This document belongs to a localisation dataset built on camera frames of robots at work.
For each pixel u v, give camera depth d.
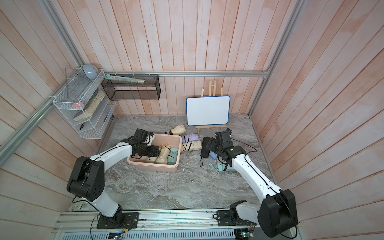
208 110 0.97
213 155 0.95
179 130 1.06
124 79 0.91
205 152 0.96
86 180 0.46
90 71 0.84
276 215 0.39
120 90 1.05
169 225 0.73
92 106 0.80
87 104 0.76
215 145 0.75
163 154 0.91
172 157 0.92
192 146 0.98
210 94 0.95
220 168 0.89
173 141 0.96
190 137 1.02
